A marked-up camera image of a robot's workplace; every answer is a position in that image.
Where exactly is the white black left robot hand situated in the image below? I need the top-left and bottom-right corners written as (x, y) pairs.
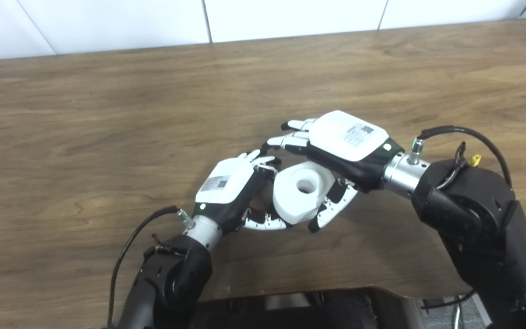
top-left (192, 149), bottom-right (291, 236)

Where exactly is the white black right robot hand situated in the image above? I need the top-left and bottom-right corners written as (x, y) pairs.
top-left (261, 110), bottom-right (405, 233)

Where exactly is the round white piece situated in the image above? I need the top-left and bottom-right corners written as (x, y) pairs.
top-left (272, 161), bottom-right (337, 225)

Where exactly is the black robot torso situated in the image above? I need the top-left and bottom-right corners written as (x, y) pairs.
top-left (195, 287), bottom-right (423, 329)

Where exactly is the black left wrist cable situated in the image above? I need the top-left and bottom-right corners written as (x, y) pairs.
top-left (107, 206), bottom-right (195, 329)

